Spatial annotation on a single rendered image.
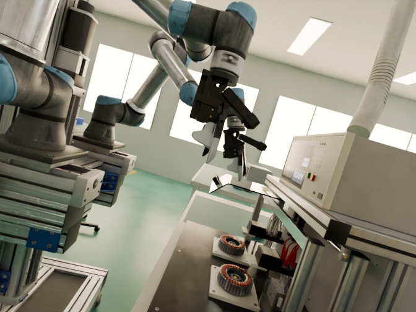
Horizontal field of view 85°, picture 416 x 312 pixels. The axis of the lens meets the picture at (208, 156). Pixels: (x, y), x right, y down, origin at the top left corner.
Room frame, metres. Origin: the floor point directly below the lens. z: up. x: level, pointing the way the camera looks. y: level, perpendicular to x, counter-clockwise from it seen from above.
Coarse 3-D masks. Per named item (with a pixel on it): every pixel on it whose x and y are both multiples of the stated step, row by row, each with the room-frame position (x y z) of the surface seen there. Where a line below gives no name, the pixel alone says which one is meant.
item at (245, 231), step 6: (252, 222) 0.93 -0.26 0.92; (258, 222) 0.96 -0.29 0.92; (246, 228) 0.96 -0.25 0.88; (252, 228) 0.91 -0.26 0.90; (258, 228) 0.90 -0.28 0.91; (264, 228) 0.90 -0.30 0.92; (246, 234) 0.91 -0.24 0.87; (252, 234) 0.90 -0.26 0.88; (258, 234) 0.90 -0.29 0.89; (264, 234) 0.90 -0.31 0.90; (276, 234) 0.95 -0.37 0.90; (270, 240) 0.90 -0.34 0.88; (276, 240) 0.90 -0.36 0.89; (282, 240) 0.90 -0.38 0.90; (270, 246) 0.91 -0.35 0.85
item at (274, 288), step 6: (270, 282) 0.73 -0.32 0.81; (276, 282) 0.71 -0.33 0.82; (270, 288) 0.71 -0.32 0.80; (276, 288) 0.67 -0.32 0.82; (288, 288) 0.69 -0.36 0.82; (270, 294) 0.70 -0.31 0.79; (276, 294) 0.66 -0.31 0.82; (282, 294) 0.66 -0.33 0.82; (270, 300) 0.68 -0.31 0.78; (276, 300) 0.66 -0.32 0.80; (282, 300) 0.65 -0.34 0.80; (276, 306) 0.66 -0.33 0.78; (282, 306) 0.65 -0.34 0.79
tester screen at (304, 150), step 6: (294, 144) 0.97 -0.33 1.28; (300, 144) 0.90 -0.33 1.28; (306, 144) 0.83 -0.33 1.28; (312, 144) 0.78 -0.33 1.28; (294, 150) 0.95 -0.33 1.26; (300, 150) 0.87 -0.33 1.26; (306, 150) 0.81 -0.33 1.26; (312, 150) 0.77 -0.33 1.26; (288, 156) 1.00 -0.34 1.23; (294, 156) 0.92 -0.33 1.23; (300, 156) 0.86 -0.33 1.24; (306, 156) 0.80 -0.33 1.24; (288, 162) 0.97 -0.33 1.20; (294, 162) 0.90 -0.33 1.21; (294, 168) 0.88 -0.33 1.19; (300, 168) 0.82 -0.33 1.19; (306, 168) 0.76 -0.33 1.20; (282, 174) 1.00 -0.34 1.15
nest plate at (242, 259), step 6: (216, 240) 0.98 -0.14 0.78; (216, 246) 0.92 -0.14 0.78; (216, 252) 0.88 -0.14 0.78; (222, 252) 0.89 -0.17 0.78; (246, 252) 0.96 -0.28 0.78; (228, 258) 0.87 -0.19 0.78; (234, 258) 0.87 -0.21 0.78; (240, 258) 0.88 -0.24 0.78; (246, 258) 0.90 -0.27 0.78; (246, 264) 0.86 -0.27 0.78
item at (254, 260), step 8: (264, 248) 0.71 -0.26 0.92; (248, 256) 0.71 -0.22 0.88; (256, 256) 0.70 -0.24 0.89; (264, 256) 0.66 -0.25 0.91; (272, 256) 0.67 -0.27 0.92; (256, 264) 0.67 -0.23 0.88; (264, 264) 0.66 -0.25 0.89; (272, 264) 0.66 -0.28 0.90; (280, 264) 0.68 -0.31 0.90; (288, 264) 0.69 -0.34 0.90; (296, 264) 0.71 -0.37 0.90; (280, 272) 0.66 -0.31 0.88; (288, 272) 0.66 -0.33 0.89; (280, 280) 0.71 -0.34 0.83; (288, 280) 0.67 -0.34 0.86
